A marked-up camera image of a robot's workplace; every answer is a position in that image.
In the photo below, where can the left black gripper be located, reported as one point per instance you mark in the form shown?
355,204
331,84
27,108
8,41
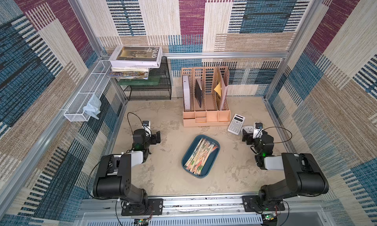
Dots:
153,141

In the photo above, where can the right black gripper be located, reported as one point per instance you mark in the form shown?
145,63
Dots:
247,137

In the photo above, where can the teal plastic storage tray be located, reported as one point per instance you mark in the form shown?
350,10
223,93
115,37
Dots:
201,156

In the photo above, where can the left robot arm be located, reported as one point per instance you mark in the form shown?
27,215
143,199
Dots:
114,175

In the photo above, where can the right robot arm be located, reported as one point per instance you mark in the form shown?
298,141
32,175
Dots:
303,176

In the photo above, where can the white blue round clock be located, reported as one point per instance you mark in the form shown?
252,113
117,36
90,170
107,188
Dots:
248,129

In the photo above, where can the white grey calculator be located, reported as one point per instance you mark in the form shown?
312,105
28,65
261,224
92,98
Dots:
236,124

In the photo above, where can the white binder in organizer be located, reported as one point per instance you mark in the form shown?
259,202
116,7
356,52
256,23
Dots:
186,92

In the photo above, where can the green folder on rack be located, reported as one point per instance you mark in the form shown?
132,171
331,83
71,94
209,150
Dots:
153,80

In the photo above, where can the yellow paper folder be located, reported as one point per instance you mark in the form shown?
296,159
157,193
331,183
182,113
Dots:
217,89

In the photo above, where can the black notebook in organizer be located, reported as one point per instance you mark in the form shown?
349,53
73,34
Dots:
198,91

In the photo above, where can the pink desk file organizer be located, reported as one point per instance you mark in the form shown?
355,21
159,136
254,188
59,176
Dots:
214,111

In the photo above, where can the crumpled pale blue cloth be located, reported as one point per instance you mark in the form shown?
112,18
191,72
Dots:
92,107

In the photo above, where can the stack of colourful magazines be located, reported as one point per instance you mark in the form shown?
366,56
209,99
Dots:
128,73

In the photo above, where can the white folio book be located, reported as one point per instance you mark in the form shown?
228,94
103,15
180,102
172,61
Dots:
136,56

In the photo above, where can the black wire shelf rack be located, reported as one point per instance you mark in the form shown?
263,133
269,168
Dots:
156,87

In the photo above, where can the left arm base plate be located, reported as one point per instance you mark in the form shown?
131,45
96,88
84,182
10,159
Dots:
153,207

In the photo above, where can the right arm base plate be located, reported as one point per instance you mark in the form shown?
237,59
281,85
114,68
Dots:
252,203

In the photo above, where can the white wire wall basket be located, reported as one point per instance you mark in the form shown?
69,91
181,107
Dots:
94,85

